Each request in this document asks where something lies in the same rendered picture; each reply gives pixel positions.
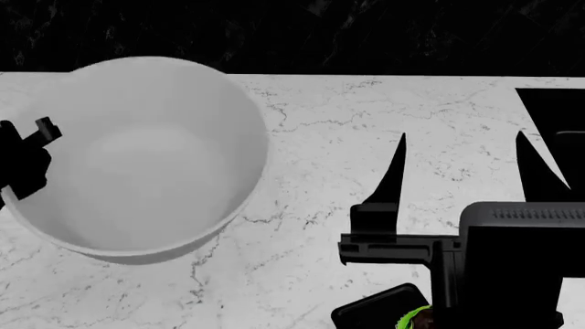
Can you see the black baking tray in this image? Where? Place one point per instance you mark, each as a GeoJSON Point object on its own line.
{"type": "Point", "coordinates": [375, 310]}

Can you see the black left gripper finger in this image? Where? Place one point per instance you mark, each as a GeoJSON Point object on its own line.
{"type": "Point", "coordinates": [45, 129]}

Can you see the cupcake with green liner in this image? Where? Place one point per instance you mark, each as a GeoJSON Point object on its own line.
{"type": "Point", "coordinates": [413, 318]}

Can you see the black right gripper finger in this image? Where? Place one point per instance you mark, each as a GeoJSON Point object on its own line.
{"type": "Point", "coordinates": [537, 181]}
{"type": "Point", "coordinates": [388, 202]}

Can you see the white mixing bowl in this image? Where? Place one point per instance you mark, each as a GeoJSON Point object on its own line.
{"type": "Point", "coordinates": [151, 164]}

